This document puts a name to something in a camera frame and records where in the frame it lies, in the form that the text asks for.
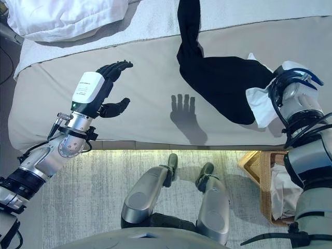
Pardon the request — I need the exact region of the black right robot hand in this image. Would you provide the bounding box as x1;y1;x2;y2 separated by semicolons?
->
269;61;301;78

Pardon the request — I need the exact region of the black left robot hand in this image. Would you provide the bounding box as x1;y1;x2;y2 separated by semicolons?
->
71;60;134;120

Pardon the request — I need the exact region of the white garment with blue collar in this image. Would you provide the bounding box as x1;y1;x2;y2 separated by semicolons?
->
245;53;280;128

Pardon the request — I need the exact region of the black garment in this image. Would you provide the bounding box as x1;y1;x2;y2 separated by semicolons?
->
176;0;275;127

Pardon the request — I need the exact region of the bed with beige cover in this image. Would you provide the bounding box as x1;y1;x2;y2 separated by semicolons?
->
7;15;332;151

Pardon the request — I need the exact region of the beige bed base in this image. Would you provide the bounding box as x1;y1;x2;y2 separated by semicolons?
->
85;140;286;151

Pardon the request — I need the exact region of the white textured bed sheet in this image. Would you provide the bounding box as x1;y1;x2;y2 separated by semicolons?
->
12;0;332;78

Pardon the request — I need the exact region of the woven wicker basket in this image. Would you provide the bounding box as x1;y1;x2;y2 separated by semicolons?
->
237;150;307;228

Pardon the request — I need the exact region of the white pillow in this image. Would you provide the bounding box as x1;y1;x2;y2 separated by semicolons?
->
6;0;141;42

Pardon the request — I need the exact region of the silver left robot leg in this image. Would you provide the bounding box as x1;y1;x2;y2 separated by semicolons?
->
121;153;179;230

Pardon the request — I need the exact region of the silver robot leg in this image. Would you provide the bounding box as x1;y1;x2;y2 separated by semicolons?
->
195;162;231;247
121;153;179;230

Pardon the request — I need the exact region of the grey robot torso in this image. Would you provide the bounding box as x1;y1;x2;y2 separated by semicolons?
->
59;227;229;249

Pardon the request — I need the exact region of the silver right robot leg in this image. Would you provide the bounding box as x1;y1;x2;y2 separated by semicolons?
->
195;162;231;247

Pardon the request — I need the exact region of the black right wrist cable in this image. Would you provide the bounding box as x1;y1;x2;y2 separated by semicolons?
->
269;68;325;148

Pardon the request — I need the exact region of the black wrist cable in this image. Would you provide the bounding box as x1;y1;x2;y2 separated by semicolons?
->
48;114;99;154
269;68;325;148

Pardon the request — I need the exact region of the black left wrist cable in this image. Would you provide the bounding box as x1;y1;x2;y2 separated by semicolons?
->
48;114;99;154

